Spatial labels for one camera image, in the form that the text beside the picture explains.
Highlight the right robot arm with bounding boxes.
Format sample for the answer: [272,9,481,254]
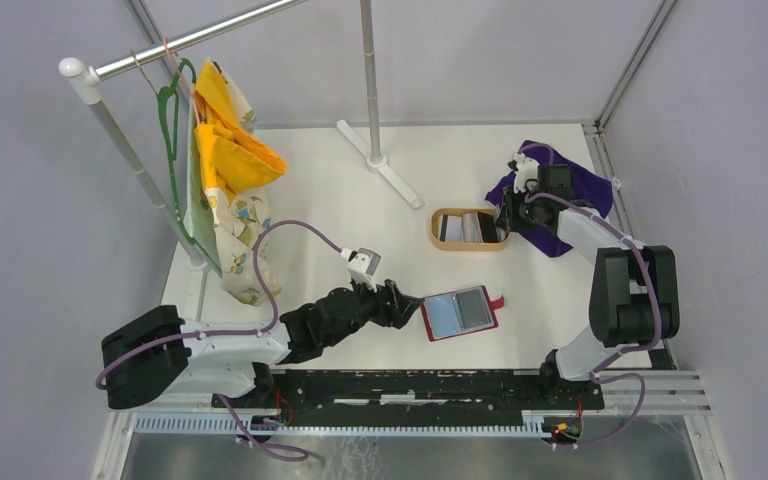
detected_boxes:
[497,157,680,408]

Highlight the metal clothes rack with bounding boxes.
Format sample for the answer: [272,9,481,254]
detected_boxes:
[57,0,424,319]

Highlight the oval wooden tray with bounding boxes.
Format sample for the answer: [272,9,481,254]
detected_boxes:
[430,208,510,252]

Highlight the red card holder wallet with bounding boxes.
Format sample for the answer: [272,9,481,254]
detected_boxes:
[421,286,506,342]

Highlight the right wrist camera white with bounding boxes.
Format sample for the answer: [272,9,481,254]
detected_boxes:
[508,153,540,194]

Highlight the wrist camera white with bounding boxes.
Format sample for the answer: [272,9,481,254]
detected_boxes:
[508,153,540,194]
[341,248,381,292]

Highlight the yellow dinosaur print garment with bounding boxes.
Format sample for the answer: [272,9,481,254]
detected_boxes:
[185,59,287,306]

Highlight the white cable duct strip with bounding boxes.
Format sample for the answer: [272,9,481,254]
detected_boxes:
[133,412,550,439]

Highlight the green clothes hanger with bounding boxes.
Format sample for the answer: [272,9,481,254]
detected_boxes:
[155,72,196,245]

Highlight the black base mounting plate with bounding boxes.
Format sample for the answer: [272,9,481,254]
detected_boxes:
[230,369,605,427]

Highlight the purple cloth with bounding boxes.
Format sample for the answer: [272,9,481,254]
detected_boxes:
[518,140,613,258]

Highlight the silver credit card in tray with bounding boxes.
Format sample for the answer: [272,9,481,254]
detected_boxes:
[438,212,482,243]

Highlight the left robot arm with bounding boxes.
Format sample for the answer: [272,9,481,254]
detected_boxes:
[95,280,423,410]

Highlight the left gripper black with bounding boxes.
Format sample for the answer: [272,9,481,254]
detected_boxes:
[325,273,421,347]

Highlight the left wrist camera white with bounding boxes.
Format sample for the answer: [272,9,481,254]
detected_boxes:
[341,248,381,292]

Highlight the black card in tray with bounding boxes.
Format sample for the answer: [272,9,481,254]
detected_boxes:
[476,211,500,243]

